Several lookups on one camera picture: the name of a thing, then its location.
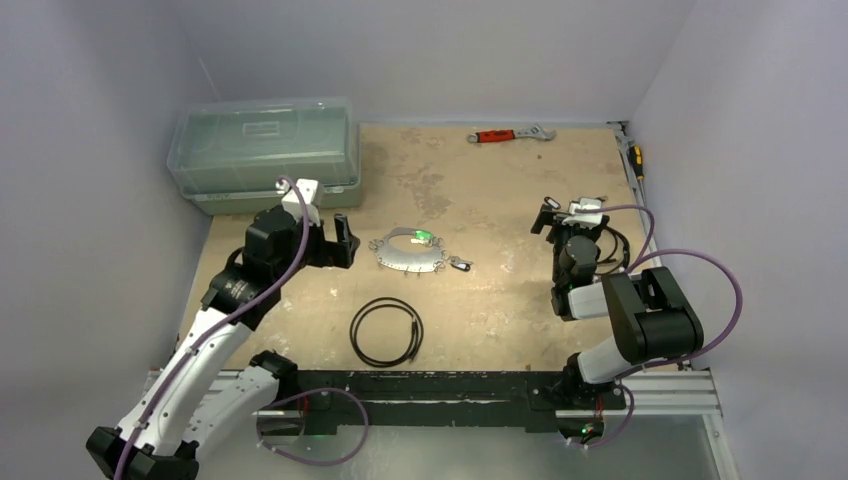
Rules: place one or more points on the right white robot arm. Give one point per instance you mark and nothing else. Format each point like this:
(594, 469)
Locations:
(650, 317)

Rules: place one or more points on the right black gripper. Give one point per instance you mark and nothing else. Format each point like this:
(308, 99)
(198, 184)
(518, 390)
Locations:
(557, 223)

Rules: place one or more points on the black key tag by cable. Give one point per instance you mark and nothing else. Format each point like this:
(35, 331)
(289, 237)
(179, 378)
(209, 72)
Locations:
(552, 203)

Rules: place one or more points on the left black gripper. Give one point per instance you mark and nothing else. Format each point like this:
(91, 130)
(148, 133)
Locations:
(332, 253)

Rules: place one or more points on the green key tag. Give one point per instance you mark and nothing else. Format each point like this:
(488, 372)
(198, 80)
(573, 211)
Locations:
(422, 237)

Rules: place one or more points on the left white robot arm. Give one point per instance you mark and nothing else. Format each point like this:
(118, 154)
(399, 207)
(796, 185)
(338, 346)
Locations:
(165, 435)

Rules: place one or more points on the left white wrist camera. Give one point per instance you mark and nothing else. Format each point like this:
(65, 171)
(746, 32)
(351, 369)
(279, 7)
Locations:
(302, 201)

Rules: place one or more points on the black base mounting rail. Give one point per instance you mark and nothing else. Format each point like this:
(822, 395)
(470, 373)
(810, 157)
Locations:
(533, 401)

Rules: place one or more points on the aluminium frame rail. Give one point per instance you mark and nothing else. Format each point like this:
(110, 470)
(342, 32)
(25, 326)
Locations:
(655, 394)

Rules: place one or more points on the red handled adjustable wrench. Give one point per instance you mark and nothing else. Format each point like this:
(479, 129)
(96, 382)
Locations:
(535, 131)

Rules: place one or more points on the yellow black screwdriver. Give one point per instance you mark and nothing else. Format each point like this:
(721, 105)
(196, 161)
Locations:
(635, 159)

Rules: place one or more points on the clear green plastic storage box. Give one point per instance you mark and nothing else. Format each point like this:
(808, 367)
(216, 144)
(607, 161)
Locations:
(226, 157)

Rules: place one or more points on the black white key tag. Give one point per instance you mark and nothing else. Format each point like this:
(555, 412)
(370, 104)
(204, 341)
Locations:
(460, 264)

